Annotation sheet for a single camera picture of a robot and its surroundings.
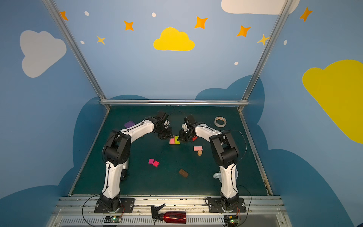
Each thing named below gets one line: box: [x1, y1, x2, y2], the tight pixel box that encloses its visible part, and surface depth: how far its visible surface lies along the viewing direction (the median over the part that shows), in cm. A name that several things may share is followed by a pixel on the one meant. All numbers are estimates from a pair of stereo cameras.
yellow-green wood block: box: [174, 135, 181, 145], surface depth 100 cm
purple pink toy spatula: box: [124, 120, 136, 129], surface depth 113 cm
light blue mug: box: [212, 172, 222, 179], surface depth 82 cm
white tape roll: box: [214, 116, 227, 128], surface depth 113 cm
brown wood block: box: [178, 168, 189, 179], surface depth 87 cm
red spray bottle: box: [150, 203, 187, 226], surface depth 70 cm
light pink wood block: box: [193, 146, 203, 152], surface depth 98 cm
